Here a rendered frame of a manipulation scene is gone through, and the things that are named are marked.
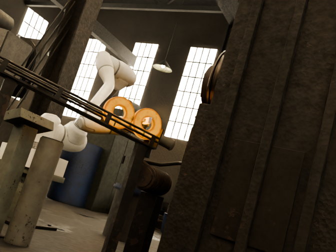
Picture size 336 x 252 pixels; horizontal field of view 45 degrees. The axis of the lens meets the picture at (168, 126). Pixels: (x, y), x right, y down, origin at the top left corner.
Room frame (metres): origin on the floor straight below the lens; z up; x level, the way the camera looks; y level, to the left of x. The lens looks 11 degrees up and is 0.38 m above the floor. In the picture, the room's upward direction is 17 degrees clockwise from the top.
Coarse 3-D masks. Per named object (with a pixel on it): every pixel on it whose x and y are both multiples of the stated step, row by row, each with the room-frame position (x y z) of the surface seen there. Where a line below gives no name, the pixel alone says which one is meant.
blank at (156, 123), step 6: (144, 108) 1.92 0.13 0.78; (150, 108) 1.94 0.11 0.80; (138, 114) 1.91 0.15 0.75; (144, 114) 1.93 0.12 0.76; (150, 114) 1.94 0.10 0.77; (156, 114) 1.95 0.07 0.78; (138, 120) 1.92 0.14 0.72; (156, 120) 1.96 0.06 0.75; (132, 126) 1.92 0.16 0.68; (156, 126) 1.96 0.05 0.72; (144, 132) 1.93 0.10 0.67; (150, 132) 1.95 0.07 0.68; (156, 132) 1.96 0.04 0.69; (144, 138) 1.94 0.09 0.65
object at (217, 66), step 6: (222, 54) 2.16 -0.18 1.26; (216, 60) 2.12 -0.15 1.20; (216, 66) 2.11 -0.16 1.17; (216, 72) 2.10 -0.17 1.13; (210, 78) 2.10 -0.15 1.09; (216, 78) 2.10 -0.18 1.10; (210, 84) 2.12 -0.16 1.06; (210, 90) 2.12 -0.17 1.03; (210, 96) 2.13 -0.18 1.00; (210, 102) 2.15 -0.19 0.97
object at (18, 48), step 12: (0, 12) 6.83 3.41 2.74; (0, 24) 6.93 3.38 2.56; (12, 24) 7.12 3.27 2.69; (0, 36) 6.56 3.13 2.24; (12, 36) 6.63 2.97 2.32; (0, 48) 6.53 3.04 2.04; (12, 48) 6.72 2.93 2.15; (24, 48) 6.94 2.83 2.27; (36, 48) 7.29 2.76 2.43; (12, 60) 6.81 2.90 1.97; (36, 60) 7.22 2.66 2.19; (0, 84) 6.82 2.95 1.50; (12, 96) 7.51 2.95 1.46
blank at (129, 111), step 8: (120, 96) 1.86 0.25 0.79; (104, 104) 1.85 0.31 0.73; (112, 104) 1.85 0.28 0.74; (120, 104) 1.87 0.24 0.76; (128, 104) 1.88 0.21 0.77; (104, 112) 1.84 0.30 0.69; (112, 112) 1.86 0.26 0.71; (128, 112) 1.89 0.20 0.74; (120, 120) 1.88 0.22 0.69; (128, 120) 1.89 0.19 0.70; (120, 128) 1.88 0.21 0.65
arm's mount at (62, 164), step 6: (0, 150) 2.65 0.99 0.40; (30, 150) 2.53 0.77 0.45; (0, 156) 2.64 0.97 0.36; (30, 156) 2.52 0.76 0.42; (30, 162) 2.52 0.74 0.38; (60, 162) 2.72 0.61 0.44; (66, 162) 2.77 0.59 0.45; (60, 168) 2.74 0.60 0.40; (54, 174) 2.71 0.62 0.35; (60, 174) 2.76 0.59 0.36
